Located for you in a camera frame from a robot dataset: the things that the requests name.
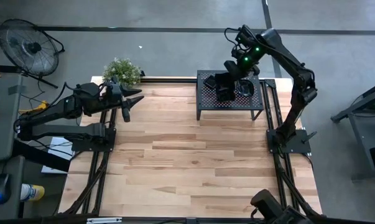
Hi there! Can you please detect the black floor fan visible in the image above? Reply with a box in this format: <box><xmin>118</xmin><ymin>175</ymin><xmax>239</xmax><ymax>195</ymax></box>
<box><xmin>0</xmin><ymin>17</ymin><xmax>66</xmax><ymax>90</ymax></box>

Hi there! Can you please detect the white and yellow can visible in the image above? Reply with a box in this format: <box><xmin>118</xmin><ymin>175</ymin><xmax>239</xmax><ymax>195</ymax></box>
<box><xmin>20</xmin><ymin>183</ymin><xmax>46</xmax><ymax>202</ymax></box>

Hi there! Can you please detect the black perforated metal shelf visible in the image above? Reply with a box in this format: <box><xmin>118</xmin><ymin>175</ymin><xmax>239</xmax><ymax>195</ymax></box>
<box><xmin>195</xmin><ymin>69</ymin><xmax>265</xmax><ymax>121</ymax></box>

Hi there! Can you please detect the grey metal cart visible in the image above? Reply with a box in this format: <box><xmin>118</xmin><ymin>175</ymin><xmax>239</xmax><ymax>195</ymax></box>
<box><xmin>330</xmin><ymin>79</ymin><xmax>375</xmax><ymax>182</ymax></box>

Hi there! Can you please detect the black computer mouse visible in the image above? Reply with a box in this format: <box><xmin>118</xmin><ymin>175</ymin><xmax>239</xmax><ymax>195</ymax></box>
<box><xmin>0</xmin><ymin>172</ymin><xmax>11</xmax><ymax>205</ymax></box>

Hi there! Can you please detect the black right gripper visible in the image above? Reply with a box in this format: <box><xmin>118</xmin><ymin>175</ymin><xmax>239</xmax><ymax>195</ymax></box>
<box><xmin>223</xmin><ymin>43</ymin><xmax>262</xmax><ymax>79</ymax></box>

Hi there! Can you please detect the small black square mini plate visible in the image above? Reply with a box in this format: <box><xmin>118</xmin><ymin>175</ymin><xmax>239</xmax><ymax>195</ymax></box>
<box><xmin>203</xmin><ymin>75</ymin><xmax>218</xmax><ymax>90</ymax></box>

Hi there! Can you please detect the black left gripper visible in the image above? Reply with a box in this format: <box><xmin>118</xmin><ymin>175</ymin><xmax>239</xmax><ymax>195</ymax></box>
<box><xmin>104</xmin><ymin>81</ymin><xmax>145</xmax><ymax>123</ymax></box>

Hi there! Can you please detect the yellow extension cord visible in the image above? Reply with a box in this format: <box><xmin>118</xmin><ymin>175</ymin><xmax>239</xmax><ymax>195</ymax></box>
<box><xmin>18</xmin><ymin>100</ymin><xmax>50</xmax><ymax>115</ymax></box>

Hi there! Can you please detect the green potted plant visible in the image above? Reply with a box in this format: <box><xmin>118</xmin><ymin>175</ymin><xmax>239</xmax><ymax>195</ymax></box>
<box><xmin>102</xmin><ymin>57</ymin><xmax>142</xmax><ymax>88</ymax></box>

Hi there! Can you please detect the white flat box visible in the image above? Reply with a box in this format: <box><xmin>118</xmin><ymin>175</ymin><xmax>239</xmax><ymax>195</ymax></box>
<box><xmin>40</xmin><ymin>136</ymin><xmax>76</xmax><ymax>174</ymax></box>

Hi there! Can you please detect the grey desk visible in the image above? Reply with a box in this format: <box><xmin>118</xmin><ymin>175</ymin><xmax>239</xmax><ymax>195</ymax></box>
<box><xmin>0</xmin><ymin>73</ymin><xmax>25</xmax><ymax>220</ymax></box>

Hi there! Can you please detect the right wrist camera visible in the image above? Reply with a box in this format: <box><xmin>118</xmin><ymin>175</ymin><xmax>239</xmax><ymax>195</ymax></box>
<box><xmin>235</xmin><ymin>24</ymin><xmax>252</xmax><ymax>46</ymax></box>

